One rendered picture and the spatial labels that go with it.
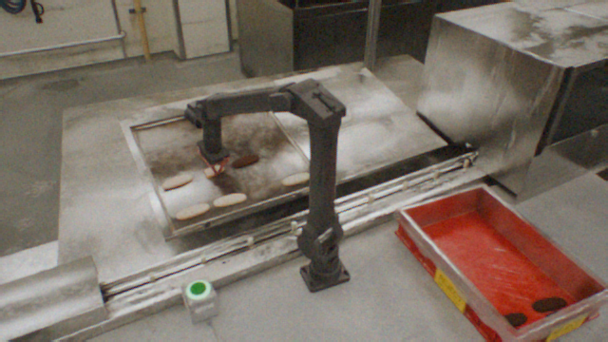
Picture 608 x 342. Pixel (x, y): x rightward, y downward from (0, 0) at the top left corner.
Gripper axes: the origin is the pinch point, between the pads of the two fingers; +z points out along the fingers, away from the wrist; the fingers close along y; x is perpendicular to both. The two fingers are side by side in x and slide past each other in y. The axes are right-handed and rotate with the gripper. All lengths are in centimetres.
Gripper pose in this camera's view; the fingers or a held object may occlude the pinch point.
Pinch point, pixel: (214, 169)
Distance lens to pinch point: 146.4
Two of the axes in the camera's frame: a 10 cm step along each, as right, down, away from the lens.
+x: -7.9, 3.8, -4.8
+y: -6.0, -6.0, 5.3
